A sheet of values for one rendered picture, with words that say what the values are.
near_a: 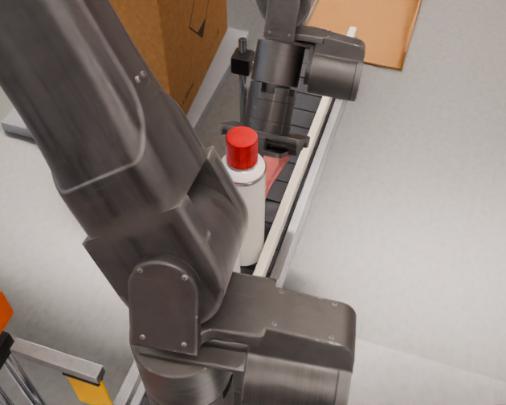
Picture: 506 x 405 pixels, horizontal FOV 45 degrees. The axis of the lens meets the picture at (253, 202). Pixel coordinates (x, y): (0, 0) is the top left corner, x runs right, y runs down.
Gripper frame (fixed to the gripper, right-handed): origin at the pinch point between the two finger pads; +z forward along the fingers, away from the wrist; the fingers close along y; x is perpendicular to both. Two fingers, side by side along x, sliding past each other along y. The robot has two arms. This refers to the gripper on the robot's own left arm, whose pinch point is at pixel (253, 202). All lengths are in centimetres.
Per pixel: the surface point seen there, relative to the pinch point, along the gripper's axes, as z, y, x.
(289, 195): -0.9, 3.6, 4.9
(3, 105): 14, -128, 128
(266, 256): 5.5, 3.5, -3.0
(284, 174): -2.2, 1.1, 12.1
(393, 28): -28, 10, 52
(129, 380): 14.8, -3.9, -22.4
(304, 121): -9.4, 1.0, 21.0
